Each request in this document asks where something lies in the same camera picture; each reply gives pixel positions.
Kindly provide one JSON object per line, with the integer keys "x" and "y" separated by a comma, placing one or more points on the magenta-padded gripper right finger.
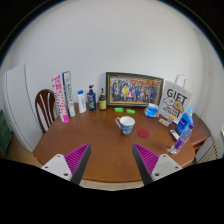
{"x": 150, "y": 159}

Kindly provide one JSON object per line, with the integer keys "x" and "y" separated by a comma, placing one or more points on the small patterned box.
{"x": 163, "y": 122}

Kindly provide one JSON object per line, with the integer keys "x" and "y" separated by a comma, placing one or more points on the tall white green box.
{"x": 69, "y": 93}

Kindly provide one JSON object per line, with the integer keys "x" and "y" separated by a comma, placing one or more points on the white remote control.
{"x": 174, "y": 134}

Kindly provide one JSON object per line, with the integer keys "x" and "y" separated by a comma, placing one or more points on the dark blue pump bottle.
{"x": 91, "y": 100}

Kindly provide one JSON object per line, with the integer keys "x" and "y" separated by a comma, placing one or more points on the white paper gift bag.
{"x": 175, "y": 101}

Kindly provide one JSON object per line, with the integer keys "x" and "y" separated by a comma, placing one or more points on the white radiator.
{"x": 211, "y": 151}

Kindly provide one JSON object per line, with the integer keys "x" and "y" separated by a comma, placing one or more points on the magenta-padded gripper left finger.
{"x": 73, "y": 159}

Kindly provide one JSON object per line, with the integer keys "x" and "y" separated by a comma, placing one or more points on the brown wooden chair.
{"x": 42, "y": 110}

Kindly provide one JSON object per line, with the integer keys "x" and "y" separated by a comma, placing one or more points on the framed group photo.
{"x": 133, "y": 89}

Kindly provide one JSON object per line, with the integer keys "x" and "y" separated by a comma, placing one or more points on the amber pump bottle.
{"x": 102, "y": 101}

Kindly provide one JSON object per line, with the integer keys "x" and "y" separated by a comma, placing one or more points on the white lotion bottle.
{"x": 82, "y": 103}

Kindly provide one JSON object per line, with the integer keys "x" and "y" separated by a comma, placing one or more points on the clear purple-capped water bottle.
{"x": 181, "y": 141}

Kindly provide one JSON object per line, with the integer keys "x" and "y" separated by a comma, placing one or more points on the round red coaster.
{"x": 143, "y": 133}

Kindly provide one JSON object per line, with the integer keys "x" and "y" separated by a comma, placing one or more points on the blue patterned white mug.
{"x": 126, "y": 126}

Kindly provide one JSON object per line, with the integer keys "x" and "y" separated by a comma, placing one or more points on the tall pink box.
{"x": 60, "y": 98}

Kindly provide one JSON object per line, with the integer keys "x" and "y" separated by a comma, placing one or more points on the colourful puzzle cube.
{"x": 171, "y": 119}

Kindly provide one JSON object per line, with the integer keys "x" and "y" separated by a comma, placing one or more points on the blue detergent bottle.
{"x": 184, "y": 123}

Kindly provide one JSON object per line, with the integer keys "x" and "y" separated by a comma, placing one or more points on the blue tissue pack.
{"x": 152, "y": 111}

